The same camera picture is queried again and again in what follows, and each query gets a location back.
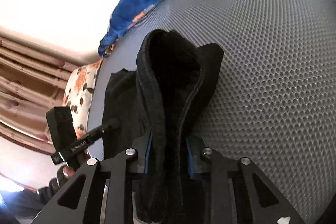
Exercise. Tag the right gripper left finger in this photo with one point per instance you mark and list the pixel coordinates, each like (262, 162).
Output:
(142, 145)

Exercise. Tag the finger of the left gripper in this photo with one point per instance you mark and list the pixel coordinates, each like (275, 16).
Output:
(111, 125)

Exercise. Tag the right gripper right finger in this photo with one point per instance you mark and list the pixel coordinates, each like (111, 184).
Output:
(196, 166)

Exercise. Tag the black pants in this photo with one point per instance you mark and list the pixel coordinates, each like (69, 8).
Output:
(163, 98)

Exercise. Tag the person's left hand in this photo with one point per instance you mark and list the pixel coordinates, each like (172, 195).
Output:
(65, 172)

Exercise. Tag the white floral pillow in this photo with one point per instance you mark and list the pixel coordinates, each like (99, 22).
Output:
(78, 95)

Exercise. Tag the beige curtain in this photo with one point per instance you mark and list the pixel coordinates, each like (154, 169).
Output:
(32, 82)

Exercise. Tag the grey mesh mattress pad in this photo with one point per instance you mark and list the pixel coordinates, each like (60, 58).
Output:
(275, 98)

